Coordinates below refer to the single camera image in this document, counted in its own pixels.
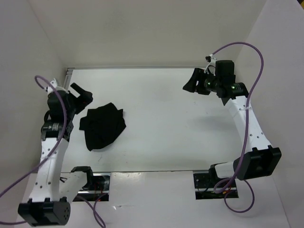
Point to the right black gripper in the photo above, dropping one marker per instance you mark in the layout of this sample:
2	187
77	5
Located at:
198	74

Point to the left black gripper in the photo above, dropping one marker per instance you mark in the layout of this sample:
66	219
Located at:
85	98

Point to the black skirt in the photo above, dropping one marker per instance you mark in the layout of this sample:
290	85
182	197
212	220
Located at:
102	126

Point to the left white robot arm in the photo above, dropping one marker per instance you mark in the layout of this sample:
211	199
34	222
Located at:
49	203

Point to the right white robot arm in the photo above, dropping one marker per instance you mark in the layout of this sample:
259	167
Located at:
258	158

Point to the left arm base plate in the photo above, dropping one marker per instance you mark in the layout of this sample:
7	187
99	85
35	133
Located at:
95	185

